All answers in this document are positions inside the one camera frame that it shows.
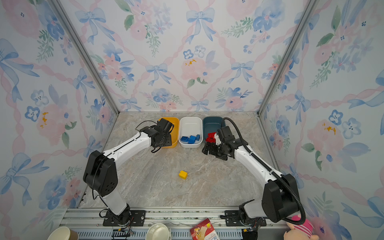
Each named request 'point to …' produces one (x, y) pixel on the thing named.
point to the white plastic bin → (190, 126)
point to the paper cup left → (63, 233)
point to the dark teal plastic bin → (211, 124)
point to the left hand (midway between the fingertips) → (167, 140)
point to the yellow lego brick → (183, 174)
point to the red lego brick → (211, 138)
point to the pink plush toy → (303, 231)
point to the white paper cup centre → (158, 231)
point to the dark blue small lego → (198, 137)
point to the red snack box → (204, 231)
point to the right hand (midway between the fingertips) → (208, 151)
